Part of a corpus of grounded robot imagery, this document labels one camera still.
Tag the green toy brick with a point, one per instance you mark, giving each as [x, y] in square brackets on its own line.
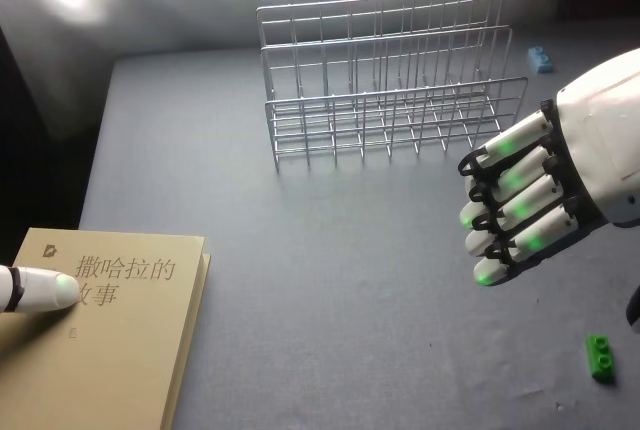
[601, 359]

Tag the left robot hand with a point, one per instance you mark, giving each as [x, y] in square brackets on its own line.
[45, 290]

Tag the beige hardcover book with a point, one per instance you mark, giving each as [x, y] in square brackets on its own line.
[110, 360]

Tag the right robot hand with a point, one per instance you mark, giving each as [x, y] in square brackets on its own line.
[595, 140]

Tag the blue toy brick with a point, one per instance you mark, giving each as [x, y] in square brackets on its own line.
[541, 60]

